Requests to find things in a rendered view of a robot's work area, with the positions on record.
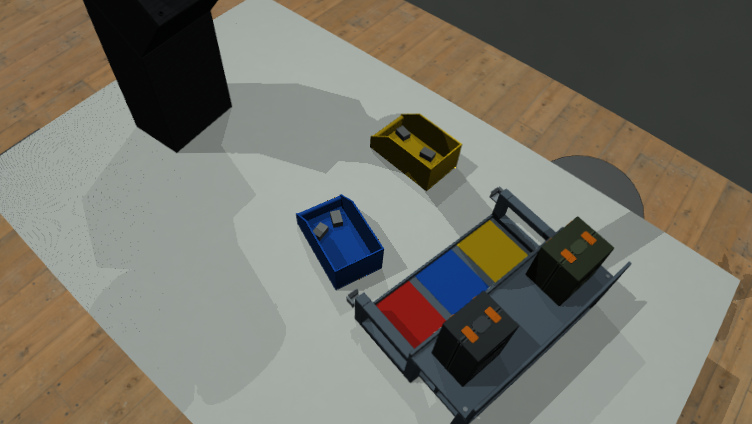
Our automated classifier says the blue bin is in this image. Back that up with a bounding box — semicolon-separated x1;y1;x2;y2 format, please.
296;194;384;290

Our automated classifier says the yellow bin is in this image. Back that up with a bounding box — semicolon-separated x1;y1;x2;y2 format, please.
370;114;462;191

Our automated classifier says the black case with orange latches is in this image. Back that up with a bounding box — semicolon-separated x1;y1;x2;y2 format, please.
525;217;614;306
432;291;519;387

